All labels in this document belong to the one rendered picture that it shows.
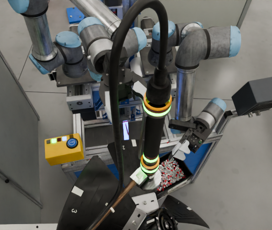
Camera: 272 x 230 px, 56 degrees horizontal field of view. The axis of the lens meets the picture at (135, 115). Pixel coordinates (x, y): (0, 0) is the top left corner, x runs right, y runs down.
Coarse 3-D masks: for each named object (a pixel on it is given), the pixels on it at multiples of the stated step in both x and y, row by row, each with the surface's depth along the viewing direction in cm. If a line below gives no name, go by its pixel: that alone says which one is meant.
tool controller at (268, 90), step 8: (256, 80) 114; (264, 80) 115; (240, 88) 122; (248, 88) 115; (256, 88) 113; (264, 88) 113; (232, 96) 130; (240, 96) 123; (248, 96) 116; (256, 96) 112; (264, 96) 112; (240, 104) 124; (248, 104) 118; (256, 104) 113; (264, 104) 115; (240, 112) 126; (248, 112) 124; (256, 112) 126
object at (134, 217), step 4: (136, 208) 82; (136, 212) 82; (140, 212) 83; (144, 212) 84; (132, 216) 82; (136, 216) 83; (140, 216) 84; (144, 216) 84; (128, 220) 81; (132, 220) 82; (136, 220) 83; (140, 220) 84; (128, 224) 82; (136, 224) 83; (140, 224) 84; (124, 228) 81; (128, 228) 82; (132, 228) 83; (136, 228) 84
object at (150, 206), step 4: (136, 196) 94; (140, 196) 94; (144, 196) 94; (148, 196) 94; (152, 196) 94; (136, 200) 93; (140, 200) 93; (144, 200) 93; (148, 200) 93; (156, 200) 93; (140, 204) 92; (148, 204) 92; (152, 204) 92; (156, 204) 92; (140, 208) 92; (144, 208) 92; (148, 208) 92; (152, 208) 92; (156, 208) 92
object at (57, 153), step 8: (64, 136) 120; (48, 144) 118; (56, 144) 118; (64, 144) 118; (80, 144) 119; (48, 152) 115; (56, 152) 115; (64, 152) 115; (72, 152) 115; (80, 152) 117; (48, 160) 116; (56, 160) 118; (64, 160) 119; (72, 160) 121
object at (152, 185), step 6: (138, 168) 61; (132, 174) 60; (144, 174) 60; (156, 174) 69; (138, 180) 60; (144, 180) 61; (156, 180) 68; (138, 186) 60; (144, 186) 62; (150, 186) 68; (156, 186) 68
